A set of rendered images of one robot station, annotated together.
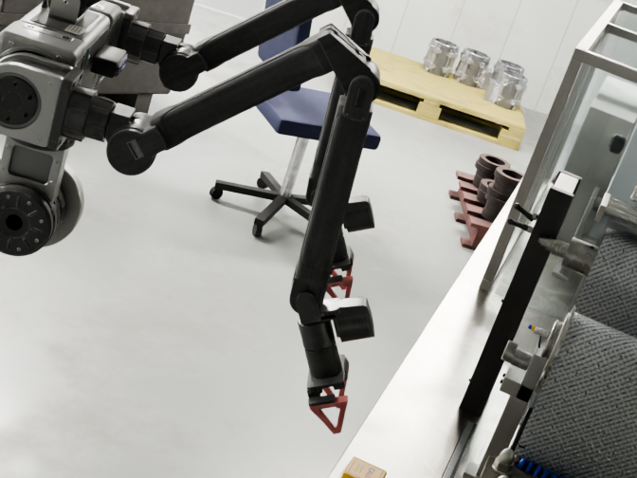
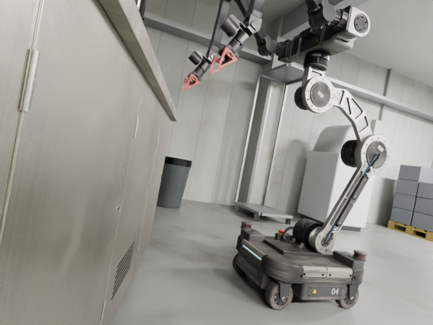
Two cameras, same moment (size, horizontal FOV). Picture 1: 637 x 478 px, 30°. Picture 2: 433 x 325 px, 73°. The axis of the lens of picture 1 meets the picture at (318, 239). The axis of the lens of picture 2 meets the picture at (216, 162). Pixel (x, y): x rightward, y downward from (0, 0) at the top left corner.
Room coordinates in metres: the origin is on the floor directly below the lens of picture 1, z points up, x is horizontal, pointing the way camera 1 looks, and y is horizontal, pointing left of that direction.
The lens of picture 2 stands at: (3.53, -0.37, 0.68)
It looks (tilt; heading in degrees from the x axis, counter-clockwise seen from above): 1 degrees down; 163
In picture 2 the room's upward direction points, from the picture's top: 11 degrees clockwise
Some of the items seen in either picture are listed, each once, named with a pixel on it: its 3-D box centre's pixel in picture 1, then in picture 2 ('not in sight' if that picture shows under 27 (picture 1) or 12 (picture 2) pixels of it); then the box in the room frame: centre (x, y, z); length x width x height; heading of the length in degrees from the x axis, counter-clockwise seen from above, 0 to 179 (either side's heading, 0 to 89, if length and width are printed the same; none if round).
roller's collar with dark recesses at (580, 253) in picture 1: (580, 257); not in sight; (2.26, -0.51, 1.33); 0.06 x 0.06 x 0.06; 78
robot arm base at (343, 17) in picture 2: (141, 43); (337, 19); (2.31, 0.46, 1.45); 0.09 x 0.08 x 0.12; 5
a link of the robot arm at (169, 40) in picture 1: (175, 64); (325, 17); (2.32, 0.39, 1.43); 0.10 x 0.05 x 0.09; 95
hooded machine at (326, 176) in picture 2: not in sight; (339, 175); (-0.26, 2.76, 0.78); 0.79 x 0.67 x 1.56; 95
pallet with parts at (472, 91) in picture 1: (435, 77); not in sight; (8.19, -0.41, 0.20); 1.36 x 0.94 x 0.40; 95
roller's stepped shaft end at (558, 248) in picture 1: (553, 245); not in sight; (2.28, -0.45, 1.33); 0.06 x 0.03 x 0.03; 78
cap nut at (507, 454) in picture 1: (505, 459); not in sight; (1.89, -0.45, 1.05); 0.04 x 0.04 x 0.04
